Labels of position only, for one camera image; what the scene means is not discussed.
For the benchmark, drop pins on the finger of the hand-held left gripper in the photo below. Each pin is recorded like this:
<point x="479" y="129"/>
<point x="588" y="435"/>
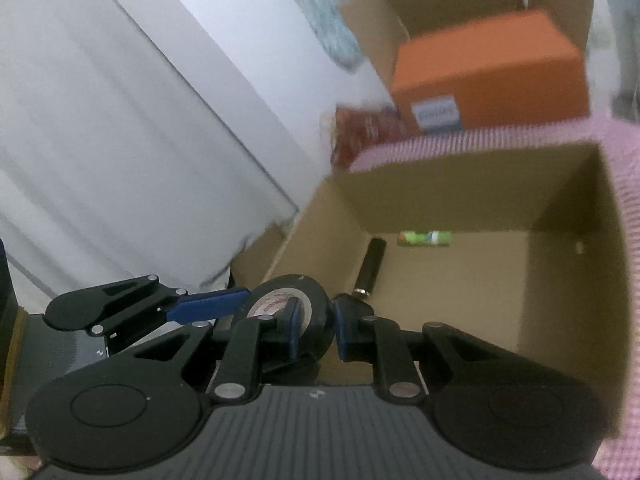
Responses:
<point x="210" y="305"/>

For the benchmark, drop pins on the black electrical tape roll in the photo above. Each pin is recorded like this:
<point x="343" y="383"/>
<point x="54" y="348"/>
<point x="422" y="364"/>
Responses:
<point x="320" y="300"/>

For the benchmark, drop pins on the green lip balm stick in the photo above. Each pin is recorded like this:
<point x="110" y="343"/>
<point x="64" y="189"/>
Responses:
<point x="422" y="238"/>

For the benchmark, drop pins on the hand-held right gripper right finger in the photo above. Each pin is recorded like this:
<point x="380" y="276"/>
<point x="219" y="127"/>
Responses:
<point x="345" y="327"/>

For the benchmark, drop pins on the pink checkered tablecloth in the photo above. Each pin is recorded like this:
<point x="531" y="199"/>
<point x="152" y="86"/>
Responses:
<point x="627" y="160"/>

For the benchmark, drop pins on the large cardboard box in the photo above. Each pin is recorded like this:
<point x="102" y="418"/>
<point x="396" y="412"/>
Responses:
<point x="475" y="195"/>

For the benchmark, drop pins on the orange carton box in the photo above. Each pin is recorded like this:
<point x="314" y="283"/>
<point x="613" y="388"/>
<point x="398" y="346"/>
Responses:
<point x="490" y="60"/>

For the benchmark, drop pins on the open cardboard box with flaps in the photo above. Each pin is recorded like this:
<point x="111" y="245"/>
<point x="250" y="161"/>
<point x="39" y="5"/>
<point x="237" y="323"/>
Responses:
<point x="380" y="25"/>

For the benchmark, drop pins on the black cylindrical tube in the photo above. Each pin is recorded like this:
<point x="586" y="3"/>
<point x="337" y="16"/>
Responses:
<point x="372" y="265"/>

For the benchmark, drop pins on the floral curtain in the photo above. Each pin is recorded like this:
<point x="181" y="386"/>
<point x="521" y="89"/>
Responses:
<point x="320" y="15"/>

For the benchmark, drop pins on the red patterned bag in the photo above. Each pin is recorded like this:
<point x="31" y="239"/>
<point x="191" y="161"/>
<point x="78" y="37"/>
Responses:
<point x="360" y="132"/>

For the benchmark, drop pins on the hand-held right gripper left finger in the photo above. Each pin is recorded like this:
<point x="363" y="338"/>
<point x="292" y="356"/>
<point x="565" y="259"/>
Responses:
<point x="292" y="330"/>

